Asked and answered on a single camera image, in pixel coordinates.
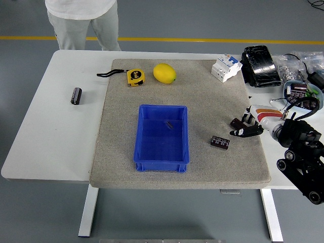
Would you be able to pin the blue plastic box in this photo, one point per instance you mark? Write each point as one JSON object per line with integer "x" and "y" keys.
{"x": 162, "y": 144}

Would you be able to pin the white table leg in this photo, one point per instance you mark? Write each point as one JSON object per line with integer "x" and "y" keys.
{"x": 272, "y": 215}
{"x": 88, "y": 212}

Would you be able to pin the clear bag of washers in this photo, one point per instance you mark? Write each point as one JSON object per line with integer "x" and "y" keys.
{"x": 287, "y": 69}

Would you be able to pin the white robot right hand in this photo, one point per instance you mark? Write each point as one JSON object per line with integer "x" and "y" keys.
{"x": 268, "y": 115}

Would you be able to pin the yellow lemon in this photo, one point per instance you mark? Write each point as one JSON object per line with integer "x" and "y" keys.
{"x": 164, "y": 73}

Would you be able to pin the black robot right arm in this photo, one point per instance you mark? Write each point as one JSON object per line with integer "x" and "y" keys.
{"x": 296, "y": 131}

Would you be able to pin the light blue bowl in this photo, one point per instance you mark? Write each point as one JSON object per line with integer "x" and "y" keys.
{"x": 320, "y": 94}

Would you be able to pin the grey bracket under table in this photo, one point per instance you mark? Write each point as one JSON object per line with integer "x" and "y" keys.
{"x": 229, "y": 191}

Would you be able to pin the small dark metal part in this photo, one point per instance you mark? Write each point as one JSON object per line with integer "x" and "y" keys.
{"x": 168, "y": 124}

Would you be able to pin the clear bag of parts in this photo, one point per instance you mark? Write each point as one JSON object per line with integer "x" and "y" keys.
{"x": 315, "y": 60}

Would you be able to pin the person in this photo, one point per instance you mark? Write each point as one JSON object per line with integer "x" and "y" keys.
{"x": 76, "y": 15}

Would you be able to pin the white blue circuit breaker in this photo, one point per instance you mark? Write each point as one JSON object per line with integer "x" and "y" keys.
{"x": 226, "y": 67}

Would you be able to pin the glossy black pack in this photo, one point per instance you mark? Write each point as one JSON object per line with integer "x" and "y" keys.
{"x": 260, "y": 65}

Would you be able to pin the grey-brown fabric mat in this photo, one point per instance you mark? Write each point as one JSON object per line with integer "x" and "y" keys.
{"x": 202, "y": 101}

